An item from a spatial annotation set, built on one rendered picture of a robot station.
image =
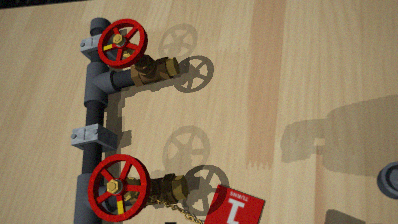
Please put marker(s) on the red square tag on chain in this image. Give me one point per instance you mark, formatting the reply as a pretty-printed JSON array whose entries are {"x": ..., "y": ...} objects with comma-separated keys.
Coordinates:
[{"x": 228, "y": 207}]

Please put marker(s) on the dark grey pipe assembly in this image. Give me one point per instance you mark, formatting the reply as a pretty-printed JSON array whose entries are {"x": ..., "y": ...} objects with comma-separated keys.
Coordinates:
[{"x": 94, "y": 139}]

